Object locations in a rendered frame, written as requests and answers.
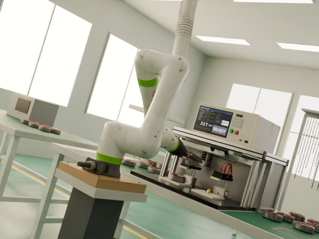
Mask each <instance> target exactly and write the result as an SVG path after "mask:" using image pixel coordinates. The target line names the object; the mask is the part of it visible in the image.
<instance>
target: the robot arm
mask: <svg viewBox="0 0 319 239"><path fill-rule="evenodd" d="M134 65H135V71H136V76H137V81H138V85H139V89H140V92H141V98H142V103H143V111H144V121H143V123H142V124H141V126H140V127H138V128H137V127H133V126H130V125H126V124H123V123H119V122H115V121H109V122H106V123H105V125H104V128H103V131H102V135H101V138H100V142H99V145H98V149H97V152H96V158H91V157H88V158H87V159H86V161H85V162H78V163H77V166H80V167H82V168H83V169H85V170H87V171H90V172H92V173H95V174H98V175H105V176H108V177H113V178H120V176H121V174H120V166H121V162H122V160H123V158H124V154H129V155H132V156H136V157H139V158H142V159H151V158H153V157H155V156H156V155H157V154H158V152H159V150H160V148H163V149H165V150H167V151H168V152H170V153H171V155H175V156H179V157H181V158H182V159H183V160H186V157H187V158H191V159H193V160H195V161H197V163H198V164H200V165H201V166H203V165H204V163H205V162H204V161H203V160H202V158H200V157H198V156H197V155H195V154H193V153H192V152H188V151H187V150H186V147H185V146H184V144H183V142H182V141H181V140H180V139H179V138H180V137H178V138H177V137H175V136H174V134H173V133H172V132H171V131H170V130H169V129H168V128H167V127H166V123H167V120H168V117H169V114H170V111H171V108H172V105H173V103H174V100H175V98H176V96H177V93H178V92H179V89H180V87H181V85H182V83H183V82H184V80H185V77H186V76H187V74H188V72H189V65H188V62H187V60H186V59H185V58H184V57H182V56H180V55H171V54H165V53H160V52H157V51H154V50H150V49H142V50H140V51H139V52H138V53H137V54H136V55H135V58H134ZM159 76H160V80H159Z"/></svg>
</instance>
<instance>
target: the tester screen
mask: <svg viewBox="0 0 319 239"><path fill-rule="evenodd" d="M231 116H232V113H228V112H224V111H219V110H214V109H210V108H205V107H200V110H199V113H198V117H197V120H196V124H195V126H196V125H199V126H202V127H206V126H203V125H200V122H201V121H202V122H206V123H208V126H207V127H206V128H210V129H211V130H210V131H208V130H205V129H200V128H196V127H194V128H195V129H199V130H203V131H206V132H210V133H213V132H212V128H213V125H217V126H221V127H224V128H228V126H224V125H220V124H216V123H214V122H215V119H219V120H224V121H228V122H230V119H231ZM214 134H217V133H214ZM217 135H220V134H217ZM221 136H224V135H221ZM224 137H225V136H224Z"/></svg>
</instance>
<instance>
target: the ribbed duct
mask: <svg viewBox="0 0 319 239"><path fill-rule="evenodd" d="M197 3H198V0H182V1H181V5H180V10H179V16H178V22H177V28H176V33H175V39H174V44H173V50H172V55H180V56H182V57H184V58H185V59H186V60H187V61H188V54H189V48H190V42H191V37H192V30H193V24H194V19H195V13H196V9H197Z"/></svg>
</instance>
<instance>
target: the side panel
mask: <svg viewBox="0 0 319 239"><path fill-rule="evenodd" d="M287 168H288V167H287V166H284V165H281V164H278V163H275V162H272V161H271V163H270V167H269V170H268V174H267V177H266V180H265V183H264V187H263V191H262V195H261V198H260V201H259V204H258V208H255V210H254V211H256V212H263V211H264V210H267V211H272V212H275V210H276V206H277V203H278V199H279V196H280V193H281V189H282V185H283V182H284V178H285V175H286V172H287Z"/></svg>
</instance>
